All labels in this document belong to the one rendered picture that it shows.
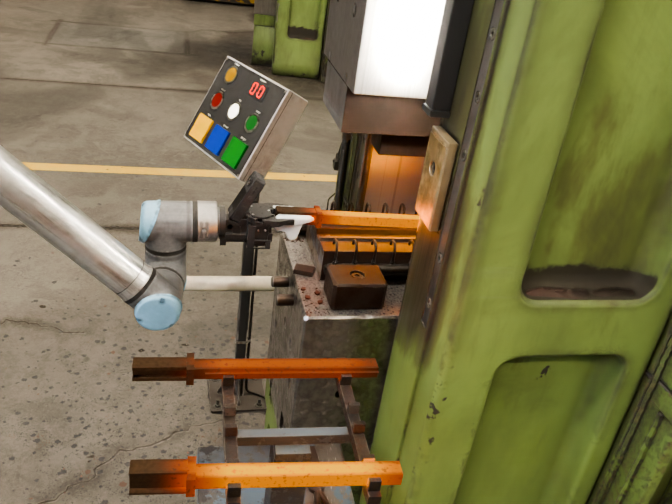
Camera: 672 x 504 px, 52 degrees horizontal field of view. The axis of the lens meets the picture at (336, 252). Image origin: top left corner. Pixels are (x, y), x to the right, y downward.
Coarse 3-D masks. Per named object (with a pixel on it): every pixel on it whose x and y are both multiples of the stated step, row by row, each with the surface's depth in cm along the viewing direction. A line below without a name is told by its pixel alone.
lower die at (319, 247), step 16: (336, 224) 166; (320, 240) 157; (368, 240) 160; (384, 240) 161; (400, 240) 162; (320, 256) 157; (352, 256) 156; (368, 256) 157; (384, 256) 157; (400, 256) 158; (320, 272) 157
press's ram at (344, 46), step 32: (352, 0) 132; (384, 0) 123; (416, 0) 125; (352, 32) 132; (384, 32) 126; (416, 32) 128; (352, 64) 132; (384, 64) 129; (416, 64) 131; (416, 96) 134
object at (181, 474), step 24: (192, 456) 102; (144, 480) 99; (168, 480) 100; (192, 480) 98; (216, 480) 100; (240, 480) 101; (264, 480) 101; (288, 480) 102; (312, 480) 103; (336, 480) 104; (360, 480) 104; (384, 480) 105
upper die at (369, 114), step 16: (336, 80) 144; (336, 96) 144; (352, 96) 137; (368, 96) 137; (384, 96) 138; (336, 112) 144; (352, 112) 138; (368, 112) 139; (384, 112) 140; (400, 112) 140; (416, 112) 141; (352, 128) 140; (368, 128) 141; (384, 128) 141; (400, 128) 142; (416, 128) 143
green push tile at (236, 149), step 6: (234, 138) 193; (234, 144) 192; (240, 144) 191; (246, 144) 190; (228, 150) 193; (234, 150) 192; (240, 150) 190; (222, 156) 194; (228, 156) 193; (234, 156) 191; (240, 156) 189; (228, 162) 192; (234, 162) 190; (234, 168) 190
